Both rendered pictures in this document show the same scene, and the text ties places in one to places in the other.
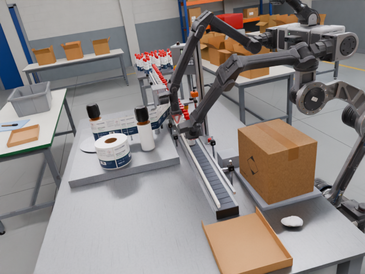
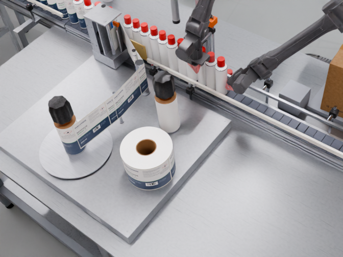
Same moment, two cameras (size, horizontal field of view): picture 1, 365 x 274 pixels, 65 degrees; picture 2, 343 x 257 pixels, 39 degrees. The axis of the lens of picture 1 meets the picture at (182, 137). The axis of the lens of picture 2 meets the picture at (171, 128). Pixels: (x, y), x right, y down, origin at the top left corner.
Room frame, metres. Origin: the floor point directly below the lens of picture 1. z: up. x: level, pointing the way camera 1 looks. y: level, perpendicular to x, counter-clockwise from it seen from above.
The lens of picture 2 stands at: (0.64, 1.03, 2.49)
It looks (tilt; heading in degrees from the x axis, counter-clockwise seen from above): 51 degrees down; 323
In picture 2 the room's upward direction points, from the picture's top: 8 degrees counter-clockwise
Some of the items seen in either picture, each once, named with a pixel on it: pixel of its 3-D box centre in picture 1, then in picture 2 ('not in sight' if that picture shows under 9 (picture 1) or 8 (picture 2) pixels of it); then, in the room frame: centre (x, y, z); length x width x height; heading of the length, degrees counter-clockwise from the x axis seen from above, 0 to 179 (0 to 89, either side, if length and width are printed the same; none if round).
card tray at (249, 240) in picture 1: (242, 240); not in sight; (0.85, -0.18, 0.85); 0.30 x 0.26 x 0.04; 9
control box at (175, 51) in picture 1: (186, 58); not in sight; (1.95, -0.10, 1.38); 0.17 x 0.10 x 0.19; 64
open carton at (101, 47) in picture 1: (101, 45); not in sight; (7.18, 1.58, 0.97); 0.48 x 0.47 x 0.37; 15
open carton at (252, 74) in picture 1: (251, 58); not in sight; (3.53, -0.98, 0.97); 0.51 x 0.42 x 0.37; 108
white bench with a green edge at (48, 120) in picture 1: (37, 148); not in sight; (3.07, 1.68, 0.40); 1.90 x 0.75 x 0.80; 13
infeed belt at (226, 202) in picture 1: (187, 137); (195, 82); (1.83, -0.03, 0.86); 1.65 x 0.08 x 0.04; 9
